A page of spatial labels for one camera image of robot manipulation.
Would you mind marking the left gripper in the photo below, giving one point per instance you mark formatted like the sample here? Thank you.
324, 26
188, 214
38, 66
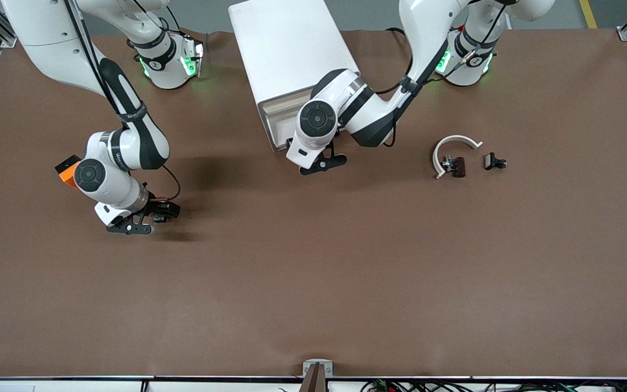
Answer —
288, 142

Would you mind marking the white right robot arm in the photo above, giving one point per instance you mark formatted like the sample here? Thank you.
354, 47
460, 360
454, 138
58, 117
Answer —
47, 32

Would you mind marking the dark camera pole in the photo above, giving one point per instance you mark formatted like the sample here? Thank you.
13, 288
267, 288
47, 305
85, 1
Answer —
313, 382

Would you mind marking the dark brown clip component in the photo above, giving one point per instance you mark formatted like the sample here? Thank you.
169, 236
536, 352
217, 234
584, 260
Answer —
459, 166

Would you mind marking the orange box with hole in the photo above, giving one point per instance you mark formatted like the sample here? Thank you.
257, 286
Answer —
66, 174

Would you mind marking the small black component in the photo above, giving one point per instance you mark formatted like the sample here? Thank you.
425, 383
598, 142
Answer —
490, 160

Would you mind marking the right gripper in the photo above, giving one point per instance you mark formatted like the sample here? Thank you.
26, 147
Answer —
155, 207

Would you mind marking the brown table cover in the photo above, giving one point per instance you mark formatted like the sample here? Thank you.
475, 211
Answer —
313, 272

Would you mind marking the white table edge rail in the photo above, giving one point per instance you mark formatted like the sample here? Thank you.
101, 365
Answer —
74, 385

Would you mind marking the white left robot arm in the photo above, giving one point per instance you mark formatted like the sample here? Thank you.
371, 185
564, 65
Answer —
428, 27

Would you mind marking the grey metal bracket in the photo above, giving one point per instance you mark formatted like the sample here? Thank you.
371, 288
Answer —
308, 366

